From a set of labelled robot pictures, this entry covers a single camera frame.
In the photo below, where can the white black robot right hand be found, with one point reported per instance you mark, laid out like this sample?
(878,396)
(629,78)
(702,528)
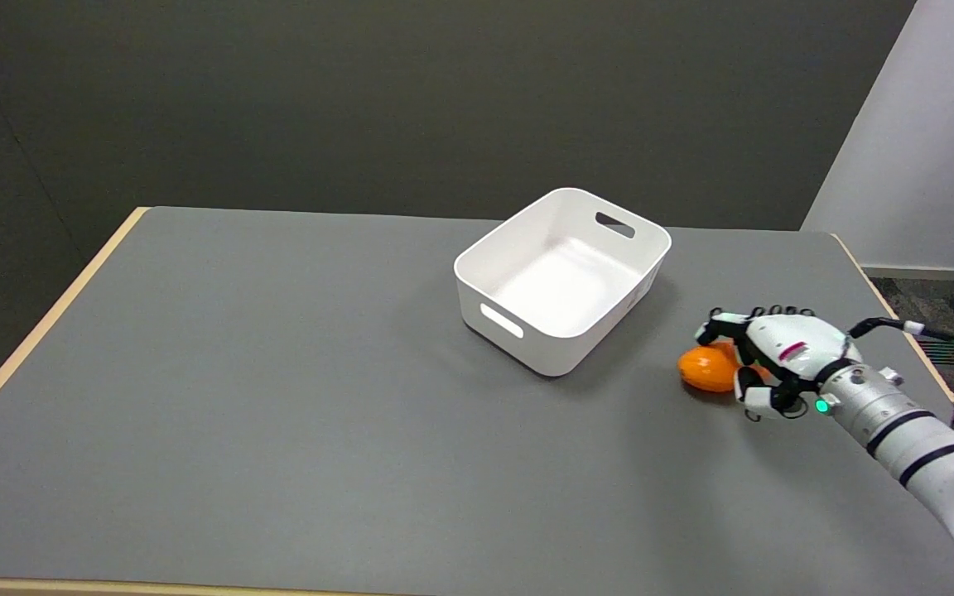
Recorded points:
(796,348)

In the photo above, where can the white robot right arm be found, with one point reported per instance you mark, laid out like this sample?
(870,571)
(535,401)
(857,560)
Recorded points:
(916,439)

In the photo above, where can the white plastic storage bin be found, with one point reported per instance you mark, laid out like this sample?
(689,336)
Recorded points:
(560,281)

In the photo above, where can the orange mango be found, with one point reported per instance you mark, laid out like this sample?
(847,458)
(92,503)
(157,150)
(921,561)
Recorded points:
(709,368)

